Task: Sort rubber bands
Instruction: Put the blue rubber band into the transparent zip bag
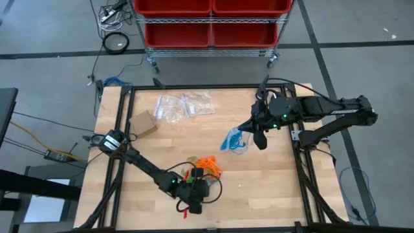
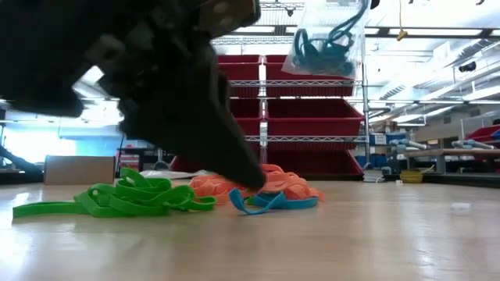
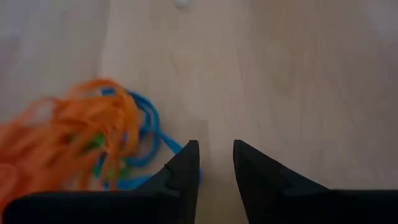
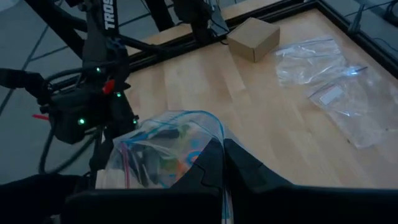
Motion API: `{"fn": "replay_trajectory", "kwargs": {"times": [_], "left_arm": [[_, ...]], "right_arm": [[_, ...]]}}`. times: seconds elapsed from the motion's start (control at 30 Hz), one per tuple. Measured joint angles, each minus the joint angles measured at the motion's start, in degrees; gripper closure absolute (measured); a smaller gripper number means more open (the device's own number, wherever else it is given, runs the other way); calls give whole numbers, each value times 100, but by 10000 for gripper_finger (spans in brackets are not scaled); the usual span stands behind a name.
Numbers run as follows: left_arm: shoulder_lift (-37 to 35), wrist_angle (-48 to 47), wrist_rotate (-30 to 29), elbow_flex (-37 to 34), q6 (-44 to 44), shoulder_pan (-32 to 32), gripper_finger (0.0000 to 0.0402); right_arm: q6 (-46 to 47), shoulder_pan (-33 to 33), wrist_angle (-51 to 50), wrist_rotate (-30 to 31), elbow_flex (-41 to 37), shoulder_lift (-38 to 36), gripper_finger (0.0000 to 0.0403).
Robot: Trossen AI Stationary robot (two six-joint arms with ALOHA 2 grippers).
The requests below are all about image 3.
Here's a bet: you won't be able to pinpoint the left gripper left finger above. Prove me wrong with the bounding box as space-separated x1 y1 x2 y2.
2 139 200 224

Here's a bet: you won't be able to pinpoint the tangled green rubber bands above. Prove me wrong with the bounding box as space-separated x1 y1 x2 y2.
83 133 131 180

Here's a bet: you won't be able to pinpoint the orange rubber bands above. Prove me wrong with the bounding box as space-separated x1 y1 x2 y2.
0 77 141 212

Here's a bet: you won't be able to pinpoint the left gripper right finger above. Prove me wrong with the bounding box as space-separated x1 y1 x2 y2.
233 139 398 224

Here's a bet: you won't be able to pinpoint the blue rubber bands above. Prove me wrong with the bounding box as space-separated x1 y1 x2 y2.
93 88 203 191

